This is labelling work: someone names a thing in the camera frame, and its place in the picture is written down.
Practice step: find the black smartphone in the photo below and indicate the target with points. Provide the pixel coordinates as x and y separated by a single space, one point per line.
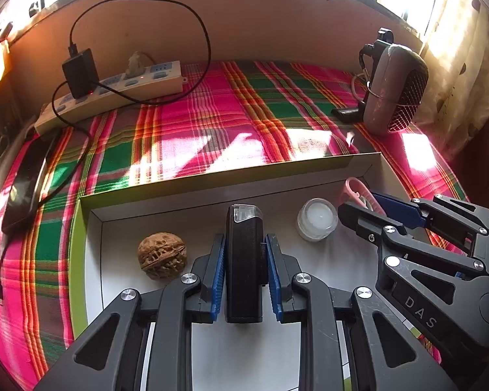
25 191

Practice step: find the black rectangular device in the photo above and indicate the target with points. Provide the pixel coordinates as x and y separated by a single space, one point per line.
245 264

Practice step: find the grey portable fan heater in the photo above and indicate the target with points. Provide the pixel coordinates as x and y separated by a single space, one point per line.
397 83

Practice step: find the plaid pink green bedspread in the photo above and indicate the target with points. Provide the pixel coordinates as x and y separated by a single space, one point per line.
238 114

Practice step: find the pink white clip holder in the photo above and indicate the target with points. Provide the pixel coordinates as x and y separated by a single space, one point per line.
356 192

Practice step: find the white plug in strip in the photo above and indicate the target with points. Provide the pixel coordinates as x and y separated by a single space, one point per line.
136 65

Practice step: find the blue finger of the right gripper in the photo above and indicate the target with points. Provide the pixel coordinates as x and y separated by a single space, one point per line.
406 212
390 236

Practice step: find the black charger adapter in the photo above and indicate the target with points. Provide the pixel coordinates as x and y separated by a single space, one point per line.
81 74

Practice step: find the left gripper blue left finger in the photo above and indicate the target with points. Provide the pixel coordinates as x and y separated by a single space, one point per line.
212 282

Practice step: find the small black usb stick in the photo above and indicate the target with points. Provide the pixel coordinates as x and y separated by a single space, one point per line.
349 115

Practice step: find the green white cardboard tray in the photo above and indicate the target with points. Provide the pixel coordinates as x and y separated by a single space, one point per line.
109 226

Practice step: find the white round cream jar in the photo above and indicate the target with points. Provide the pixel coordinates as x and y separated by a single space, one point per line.
317 219

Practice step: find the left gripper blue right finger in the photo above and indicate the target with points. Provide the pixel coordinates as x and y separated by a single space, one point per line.
281 269

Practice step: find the cream patterned curtain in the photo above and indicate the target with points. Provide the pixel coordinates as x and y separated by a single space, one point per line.
455 105

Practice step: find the brown walnut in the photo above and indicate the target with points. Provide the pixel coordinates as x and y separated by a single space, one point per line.
162 255

